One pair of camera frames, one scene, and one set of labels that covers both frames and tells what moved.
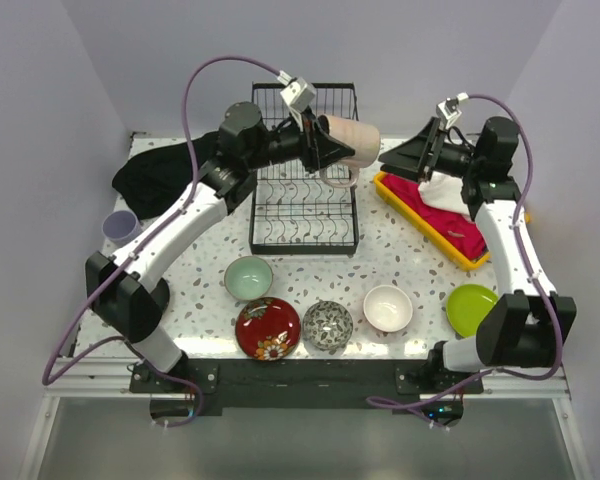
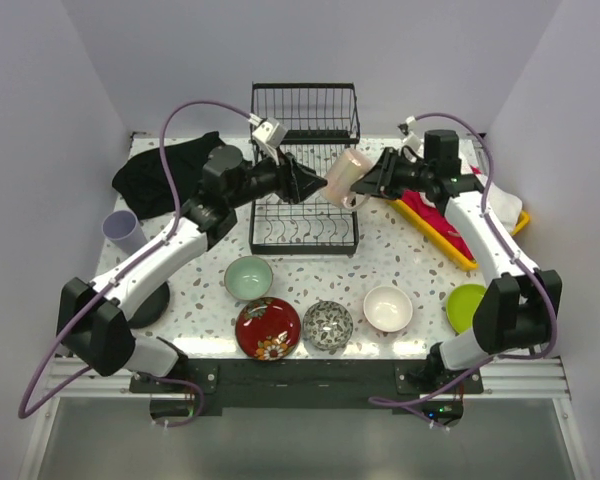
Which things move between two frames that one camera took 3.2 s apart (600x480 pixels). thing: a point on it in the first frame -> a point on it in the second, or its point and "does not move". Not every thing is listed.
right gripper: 407,160 -> 380,180
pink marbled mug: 362,138 -> 348,166
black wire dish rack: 292,211 does not move
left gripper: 326,152 -> 295,181
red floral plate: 267,328 does not move
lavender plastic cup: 123,227 does not move
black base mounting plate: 302,383 does not move
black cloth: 151,182 does not move
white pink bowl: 388,308 does not move
